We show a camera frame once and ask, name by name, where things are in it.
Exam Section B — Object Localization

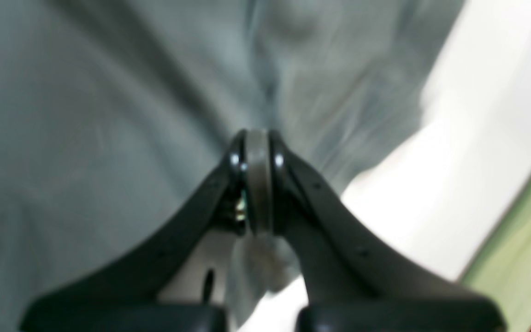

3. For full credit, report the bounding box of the dark grey t-shirt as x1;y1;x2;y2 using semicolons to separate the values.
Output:
0;0;464;332

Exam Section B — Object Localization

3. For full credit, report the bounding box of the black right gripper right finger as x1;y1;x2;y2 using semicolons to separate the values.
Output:
259;131;507;332

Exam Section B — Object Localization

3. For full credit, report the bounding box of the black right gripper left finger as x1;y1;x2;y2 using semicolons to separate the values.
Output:
19;130;248;332

